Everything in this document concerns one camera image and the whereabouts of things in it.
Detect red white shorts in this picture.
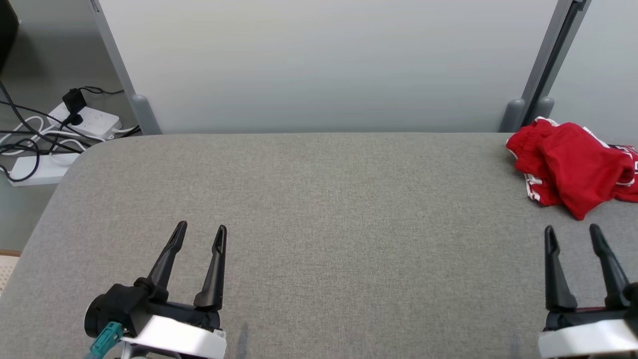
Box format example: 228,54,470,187
505,117,637,221

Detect grey partition post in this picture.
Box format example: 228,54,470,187
89,0,163,136
523,0,593,128
498,0,574,133

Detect beige perforated basket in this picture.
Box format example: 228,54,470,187
0,249,23,296

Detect plain white power strip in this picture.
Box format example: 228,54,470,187
8,152,81,187

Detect white power strip with sockets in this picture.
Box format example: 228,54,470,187
48,102,123,141

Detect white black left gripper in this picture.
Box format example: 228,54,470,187
120,221,228,359

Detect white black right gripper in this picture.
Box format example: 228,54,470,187
537,223,638,359

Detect black left cable teal plug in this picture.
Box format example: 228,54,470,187
88,321,124,359

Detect black plug adapter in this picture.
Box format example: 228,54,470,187
62,88,88,126

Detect white partition panel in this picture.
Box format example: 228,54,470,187
97,0,562,134
547,0,638,146

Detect black furniture edge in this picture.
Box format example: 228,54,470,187
0,0,20,75

